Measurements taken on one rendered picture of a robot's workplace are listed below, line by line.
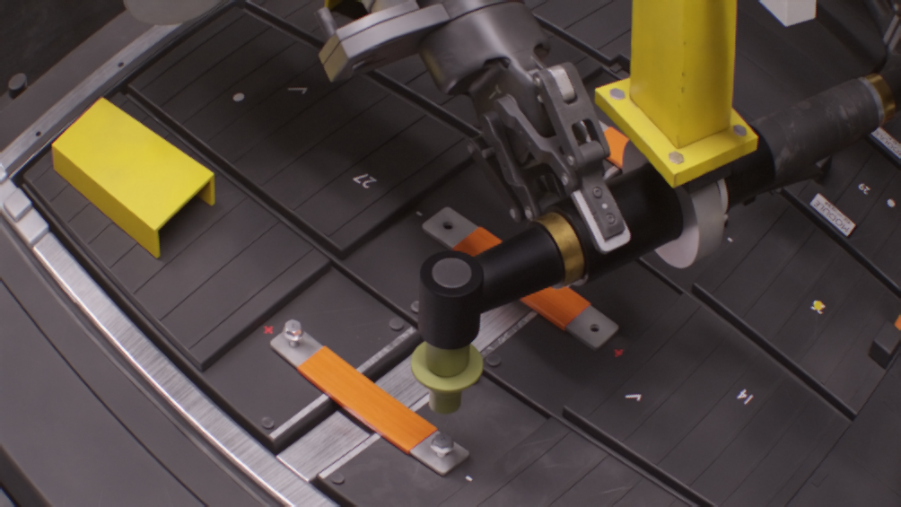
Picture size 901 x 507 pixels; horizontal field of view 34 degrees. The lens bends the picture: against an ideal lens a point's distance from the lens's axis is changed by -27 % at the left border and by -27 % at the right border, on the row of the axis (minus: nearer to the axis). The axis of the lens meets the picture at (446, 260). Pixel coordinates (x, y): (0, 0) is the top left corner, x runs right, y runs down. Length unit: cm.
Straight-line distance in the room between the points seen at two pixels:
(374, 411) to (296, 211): 17
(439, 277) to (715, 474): 25
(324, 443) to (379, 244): 17
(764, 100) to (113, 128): 54
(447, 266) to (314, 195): 28
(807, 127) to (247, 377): 43
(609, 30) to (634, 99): 39
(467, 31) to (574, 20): 39
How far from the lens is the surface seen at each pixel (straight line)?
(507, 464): 117
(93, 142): 134
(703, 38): 101
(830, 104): 122
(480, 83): 112
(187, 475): 103
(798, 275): 131
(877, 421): 122
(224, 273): 127
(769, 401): 122
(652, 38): 103
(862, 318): 130
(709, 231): 111
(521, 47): 109
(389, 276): 128
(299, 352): 123
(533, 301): 126
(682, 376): 122
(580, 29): 147
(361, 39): 108
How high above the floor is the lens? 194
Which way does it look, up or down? 47 degrees down
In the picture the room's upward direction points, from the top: 3 degrees clockwise
